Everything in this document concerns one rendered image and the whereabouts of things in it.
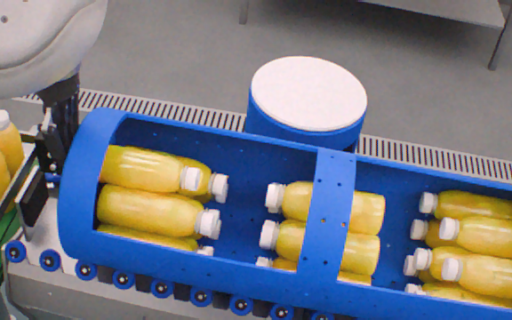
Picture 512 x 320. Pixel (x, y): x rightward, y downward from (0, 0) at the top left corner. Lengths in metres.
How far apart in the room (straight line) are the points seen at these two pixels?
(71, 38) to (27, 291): 1.04
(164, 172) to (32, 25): 0.80
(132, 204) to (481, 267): 0.60
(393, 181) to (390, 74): 2.29
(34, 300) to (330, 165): 0.66
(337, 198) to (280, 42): 2.59
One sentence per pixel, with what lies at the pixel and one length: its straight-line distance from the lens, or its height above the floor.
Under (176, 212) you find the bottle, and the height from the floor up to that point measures 1.14.
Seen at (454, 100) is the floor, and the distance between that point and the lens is 3.44.
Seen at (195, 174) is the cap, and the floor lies 1.17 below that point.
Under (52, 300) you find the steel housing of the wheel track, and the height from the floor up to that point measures 0.86.
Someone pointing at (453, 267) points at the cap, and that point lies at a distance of 1.09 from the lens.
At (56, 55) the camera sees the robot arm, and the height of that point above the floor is 1.77.
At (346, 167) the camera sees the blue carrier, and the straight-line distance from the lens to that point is 1.03.
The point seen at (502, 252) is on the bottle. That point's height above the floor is 1.12.
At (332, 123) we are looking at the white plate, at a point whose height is 1.04.
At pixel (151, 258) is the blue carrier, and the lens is 1.04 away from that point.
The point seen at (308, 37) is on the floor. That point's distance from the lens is 3.61.
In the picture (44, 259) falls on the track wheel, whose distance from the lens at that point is 1.23.
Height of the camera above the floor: 1.94
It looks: 44 degrees down
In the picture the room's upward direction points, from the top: 8 degrees clockwise
